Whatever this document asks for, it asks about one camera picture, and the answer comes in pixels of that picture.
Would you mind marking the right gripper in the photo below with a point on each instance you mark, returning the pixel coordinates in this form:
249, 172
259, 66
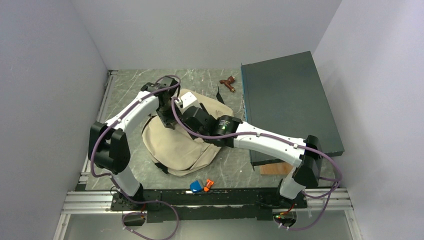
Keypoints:
187, 126

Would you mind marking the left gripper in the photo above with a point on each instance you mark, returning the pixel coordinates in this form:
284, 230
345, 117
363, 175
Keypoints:
167, 120

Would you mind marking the beige canvas backpack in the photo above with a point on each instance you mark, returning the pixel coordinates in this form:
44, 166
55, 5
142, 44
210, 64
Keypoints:
174, 151

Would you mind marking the orange pencil sharpener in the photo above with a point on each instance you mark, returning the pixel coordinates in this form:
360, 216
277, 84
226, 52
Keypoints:
209, 183

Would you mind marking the blue eraser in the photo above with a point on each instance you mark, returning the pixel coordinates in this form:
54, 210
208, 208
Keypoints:
196, 186

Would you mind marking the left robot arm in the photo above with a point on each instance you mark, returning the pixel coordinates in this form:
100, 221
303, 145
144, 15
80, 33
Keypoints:
108, 148

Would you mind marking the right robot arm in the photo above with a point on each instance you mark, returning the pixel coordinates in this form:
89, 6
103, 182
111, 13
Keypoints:
302, 154

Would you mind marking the brown T-shaped clip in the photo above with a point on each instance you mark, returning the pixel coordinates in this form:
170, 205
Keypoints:
228, 83

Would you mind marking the wooden board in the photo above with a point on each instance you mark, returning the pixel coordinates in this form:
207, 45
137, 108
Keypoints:
280, 168

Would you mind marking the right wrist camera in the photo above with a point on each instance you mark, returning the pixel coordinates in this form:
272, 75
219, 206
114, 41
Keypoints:
186, 101

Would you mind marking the dark network switch box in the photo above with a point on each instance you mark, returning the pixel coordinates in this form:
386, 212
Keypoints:
285, 96

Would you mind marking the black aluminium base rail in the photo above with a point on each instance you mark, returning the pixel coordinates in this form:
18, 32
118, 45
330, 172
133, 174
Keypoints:
219, 203

